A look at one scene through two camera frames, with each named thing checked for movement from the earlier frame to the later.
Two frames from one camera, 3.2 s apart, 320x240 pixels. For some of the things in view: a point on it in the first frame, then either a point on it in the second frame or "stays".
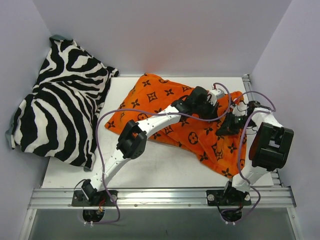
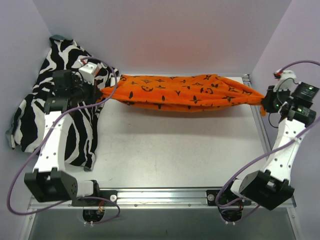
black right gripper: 227,126 -> 269,100
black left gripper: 208,110 -> 92,90
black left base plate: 103,199 stays
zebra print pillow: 58,118 stays
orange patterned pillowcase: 226,154 -> 188,93
